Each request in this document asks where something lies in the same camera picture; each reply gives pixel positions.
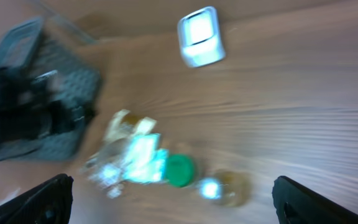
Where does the green lid white jar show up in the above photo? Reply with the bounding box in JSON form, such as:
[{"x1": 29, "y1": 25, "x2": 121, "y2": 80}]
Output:
[{"x1": 165, "y1": 154, "x2": 196, "y2": 188}]

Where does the white barcode scanner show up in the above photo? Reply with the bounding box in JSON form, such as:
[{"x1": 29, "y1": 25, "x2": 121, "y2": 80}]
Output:
[{"x1": 177, "y1": 6, "x2": 226, "y2": 68}]

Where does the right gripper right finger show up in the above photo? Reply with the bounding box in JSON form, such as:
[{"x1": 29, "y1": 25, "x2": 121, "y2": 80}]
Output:
[{"x1": 272, "y1": 175, "x2": 358, "y2": 224}]

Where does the yellow liquid bottle silver cap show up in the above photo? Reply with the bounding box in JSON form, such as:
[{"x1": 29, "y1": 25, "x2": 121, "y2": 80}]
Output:
[{"x1": 198, "y1": 169, "x2": 252, "y2": 207}]

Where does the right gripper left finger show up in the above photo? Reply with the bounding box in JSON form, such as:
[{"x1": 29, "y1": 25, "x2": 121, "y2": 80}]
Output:
[{"x1": 0, "y1": 174, "x2": 73, "y2": 224}]

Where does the brown snack packet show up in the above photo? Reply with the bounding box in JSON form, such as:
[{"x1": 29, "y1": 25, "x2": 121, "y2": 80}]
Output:
[{"x1": 80, "y1": 109, "x2": 157, "y2": 198}]

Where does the grey plastic mesh basket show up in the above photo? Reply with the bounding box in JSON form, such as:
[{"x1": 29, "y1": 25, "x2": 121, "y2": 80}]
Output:
[{"x1": 0, "y1": 17, "x2": 101, "y2": 161}]

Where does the teal white snack packet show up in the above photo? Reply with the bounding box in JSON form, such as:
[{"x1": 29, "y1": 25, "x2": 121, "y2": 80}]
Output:
[{"x1": 122, "y1": 133, "x2": 169, "y2": 184}]

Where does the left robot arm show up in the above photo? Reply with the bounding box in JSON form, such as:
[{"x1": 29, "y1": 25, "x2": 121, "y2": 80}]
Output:
[{"x1": 0, "y1": 67, "x2": 96, "y2": 148}]

